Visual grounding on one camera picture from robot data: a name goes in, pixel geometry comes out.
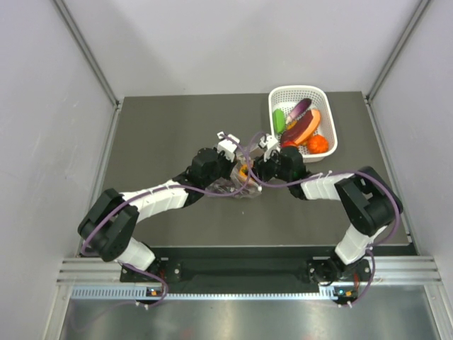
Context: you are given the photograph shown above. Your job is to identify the aluminium frame post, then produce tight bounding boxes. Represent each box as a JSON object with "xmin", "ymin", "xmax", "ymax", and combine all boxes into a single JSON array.
[
  {"xmin": 49, "ymin": 0, "xmax": 123, "ymax": 107},
  {"xmin": 364, "ymin": 0, "xmax": 435, "ymax": 103}
]

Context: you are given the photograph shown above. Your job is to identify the purple fake eggplant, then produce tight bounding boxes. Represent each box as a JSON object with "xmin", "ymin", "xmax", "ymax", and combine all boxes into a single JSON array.
[{"xmin": 285, "ymin": 98, "xmax": 312, "ymax": 125}]

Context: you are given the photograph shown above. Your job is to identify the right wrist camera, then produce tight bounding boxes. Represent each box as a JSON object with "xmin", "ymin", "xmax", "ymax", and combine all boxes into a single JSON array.
[{"xmin": 258, "ymin": 134, "xmax": 280, "ymax": 162}]

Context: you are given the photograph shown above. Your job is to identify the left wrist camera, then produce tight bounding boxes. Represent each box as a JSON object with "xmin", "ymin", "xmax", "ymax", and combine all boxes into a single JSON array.
[{"xmin": 216, "ymin": 131, "xmax": 240, "ymax": 162}]

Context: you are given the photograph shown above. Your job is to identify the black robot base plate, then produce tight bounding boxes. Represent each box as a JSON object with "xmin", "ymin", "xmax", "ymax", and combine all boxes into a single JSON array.
[{"xmin": 120, "ymin": 242, "xmax": 376, "ymax": 295}]

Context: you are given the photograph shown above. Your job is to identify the orange fake pumpkin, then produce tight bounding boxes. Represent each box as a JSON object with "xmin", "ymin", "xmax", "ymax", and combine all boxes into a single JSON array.
[{"xmin": 306, "ymin": 135, "xmax": 329, "ymax": 154}]

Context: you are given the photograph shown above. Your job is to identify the green fake vegetable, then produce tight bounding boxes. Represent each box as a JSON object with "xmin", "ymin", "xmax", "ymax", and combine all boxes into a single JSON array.
[{"xmin": 273, "ymin": 108, "xmax": 286, "ymax": 134}]

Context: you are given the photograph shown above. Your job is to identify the clear zip top bag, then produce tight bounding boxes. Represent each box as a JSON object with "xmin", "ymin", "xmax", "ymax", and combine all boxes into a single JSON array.
[{"xmin": 208, "ymin": 148, "xmax": 265, "ymax": 199}]

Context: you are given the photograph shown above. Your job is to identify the aluminium frame post left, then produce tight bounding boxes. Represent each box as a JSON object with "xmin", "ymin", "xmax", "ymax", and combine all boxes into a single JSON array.
[{"xmin": 49, "ymin": 0, "xmax": 123, "ymax": 107}]

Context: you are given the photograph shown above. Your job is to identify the red yellow fake mango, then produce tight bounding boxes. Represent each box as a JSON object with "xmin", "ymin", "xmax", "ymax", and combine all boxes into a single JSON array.
[{"xmin": 281, "ymin": 141, "xmax": 298, "ymax": 148}]

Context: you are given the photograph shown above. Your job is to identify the dark purple fake grapes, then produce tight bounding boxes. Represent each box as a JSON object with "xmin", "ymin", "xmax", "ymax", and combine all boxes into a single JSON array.
[{"xmin": 207, "ymin": 178, "xmax": 241, "ymax": 196}]

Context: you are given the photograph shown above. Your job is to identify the grey slotted cable duct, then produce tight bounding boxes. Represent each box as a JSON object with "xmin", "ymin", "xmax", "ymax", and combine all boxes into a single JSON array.
[{"xmin": 70, "ymin": 285, "xmax": 358, "ymax": 301}]

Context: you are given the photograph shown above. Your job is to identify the aluminium frame post right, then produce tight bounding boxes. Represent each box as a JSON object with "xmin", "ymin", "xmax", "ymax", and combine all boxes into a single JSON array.
[{"xmin": 364, "ymin": 0, "xmax": 435, "ymax": 103}]

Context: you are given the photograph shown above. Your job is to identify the white perforated plastic basket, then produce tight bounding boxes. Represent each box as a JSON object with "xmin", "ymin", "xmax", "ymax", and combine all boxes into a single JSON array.
[{"xmin": 268, "ymin": 85, "xmax": 338, "ymax": 163}]

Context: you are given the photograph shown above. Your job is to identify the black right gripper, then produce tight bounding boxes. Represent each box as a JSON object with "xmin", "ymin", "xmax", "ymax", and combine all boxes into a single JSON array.
[{"xmin": 248, "ymin": 148, "xmax": 293, "ymax": 183}]

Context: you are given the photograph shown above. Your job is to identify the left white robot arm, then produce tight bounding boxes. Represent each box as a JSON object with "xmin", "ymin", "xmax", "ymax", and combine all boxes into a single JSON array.
[{"xmin": 78, "ymin": 142, "xmax": 236, "ymax": 281}]

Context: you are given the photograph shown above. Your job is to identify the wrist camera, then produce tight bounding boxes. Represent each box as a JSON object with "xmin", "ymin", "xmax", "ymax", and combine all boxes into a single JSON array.
[
  {"xmin": 216, "ymin": 131, "xmax": 240, "ymax": 162},
  {"xmin": 258, "ymin": 134, "xmax": 280, "ymax": 162}
]

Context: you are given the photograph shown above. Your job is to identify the fake papaya half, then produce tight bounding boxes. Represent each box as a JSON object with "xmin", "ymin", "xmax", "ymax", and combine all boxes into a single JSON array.
[{"xmin": 280, "ymin": 109, "xmax": 321, "ymax": 146}]

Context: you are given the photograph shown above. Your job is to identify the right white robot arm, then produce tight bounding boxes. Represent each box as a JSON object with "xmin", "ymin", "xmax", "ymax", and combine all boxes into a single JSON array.
[{"xmin": 252, "ymin": 147, "xmax": 403, "ymax": 281}]

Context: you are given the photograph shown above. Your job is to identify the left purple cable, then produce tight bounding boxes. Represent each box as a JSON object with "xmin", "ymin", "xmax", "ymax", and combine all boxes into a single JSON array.
[{"xmin": 80, "ymin": 132, "xmax": 256, "ymax": 256}]

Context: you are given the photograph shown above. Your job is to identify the small yellow fake fruit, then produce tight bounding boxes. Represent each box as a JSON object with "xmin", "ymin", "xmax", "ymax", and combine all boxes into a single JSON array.
[{"xmin": 286, "ymin": 121, "xmax": 297, "ymax": 130}]

